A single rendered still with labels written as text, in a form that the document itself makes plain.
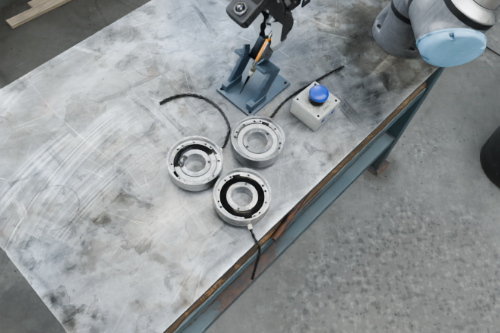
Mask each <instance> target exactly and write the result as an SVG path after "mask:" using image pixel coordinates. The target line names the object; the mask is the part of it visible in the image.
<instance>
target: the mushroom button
mask: <svg viewBox="0 0 500 333"><path fill-rule="evenodd" d="M309 96H310V98H311V100H313V101H315V102H317V103H323V102H324V101H326V100H327V99H328V97H329V91H328V90H327V89H326V88H325V87H324V86H322V85H314V86H313V87H312V88H311V89H310V91H309Z"/></svg>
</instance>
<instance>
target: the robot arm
mask: <svg viewBox="0 0 500 333"><path fill-rule="evenodd" d="M300 3H301V0H232V1H231V2H230V4H229V5H228V6H227V7H226V9H225V10H226V13H227V14H228V16H229V17H230V19H232V20H233V21H234V22H236V23H237V24H238V25H239V26H240V27H242V28H248V27H249V26H250V25H251V23H252V22H253V25H254V29H255V32H256V34H257V38H258V37H259V36H262V35H265V29H266V23H267V22H268V21H269V20H270V19H271V18H272V17H273V19H274V21H273V22H272V23H271V29H272V37H271V45H270V46H269V47H270V48H271V49H272V51H273V52H275V51H276V50H278V49H279V48H280V47H281V46H282V45H283V43H284V42H285V40H286V38H287V37H288V36H289V35H290V34H291V33H292V32H293V31H294V29H295V28H296V26H297V22H296V21H294V19H293V16H292V12H291V11H292V10H294V9H295V8H296V7H297V6H299V4H300ZM309 3H310V0H303V1H302V5H301V7H304V6H305V5H307V4H309ZM499 18H500V0H391V1H390V3H389V4H388V5H387V6H386V7H385V8H384V9H383V10H382V11H381V12H380V13H379V14H378V16H377V17H376V19H375V22H374V25H373V27H372V34H373V37H374V40H375V41H376V43H377V44H378V46H380V47H381V49H383V50H384V51H386V52H387V53H389V54H391V55H393V56H396V57H399V58H403V59H418V58H421V57H422V59H423V60H424V61H425V62H427V63H428V64H430V65H433V66H437V67H452V66H456V65H463V64H465V63H467V62H470V61H472V60H474V59H475V58H477V57H478V56H479V55H481V54H482V53H483V51H484V49H485V48H486V43H487V38H486V36H485V35H484V34H485V33H486V32H487V31H488V30H489V29H490V28H491V27H492V26H493V25H494V24H496V23H497V21H498V20H499Z"/></svg>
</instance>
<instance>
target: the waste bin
mask: <svg viewBox="0 0 500 333"><path fill-rule="evenodd" d="M480 160H481V165H482V168H483V170H484V172H485V173H486V175H487V177H488V178H489V179H490V180H491V181H492V182H493V183H494V184H495V185H497V186H498V187H500V125H499V127H498V128H497V129H496V130H495V131H494V133H493V134H492V135H491V136H490V138H489V139H488V140H487V142H486V143H485V144H484V145H483V147H482V149H481V154H480Z"/></svg>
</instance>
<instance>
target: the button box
mask: <svg viewBox="0 0 500 333"><path fill-rule="evenodd" d="M314 85H319V84H318V83H317V82H316V81H315V82H314V83H312V84H311V85H310V86H308V87H307V88H306V89H304V90H303V91H302V92H301V93H300V94H299V95H298V96H297V97H295V98H294V99H293V100H292V105H291V109H290V112H291V113H292V114H293V115H295V116H296V117H297V118H298V119H299V120H300V121H301V122H303V123H304V124H305V125H307V126H308V127H309V128H310V129H312V130H313V131H314V132H315V131H316V130H317V129H319V128H320V127H321V126H322V125H323V124H324V123H326V122H327V121H328V120H329V119H330V118H331V117H332V116H333V115H334V114H335V113H336V111H337V109H338V107H339V104H340V100H339V99H337V98H336V97H335V96H333V95H332V94H331V93H330V92H329V97H328V99H327V100H326V101H324V102H323V103H317V102H315V101H313V100H311V98H310V96H309V91H310V89H311V88H312V87H313V86H314Z"/></svg>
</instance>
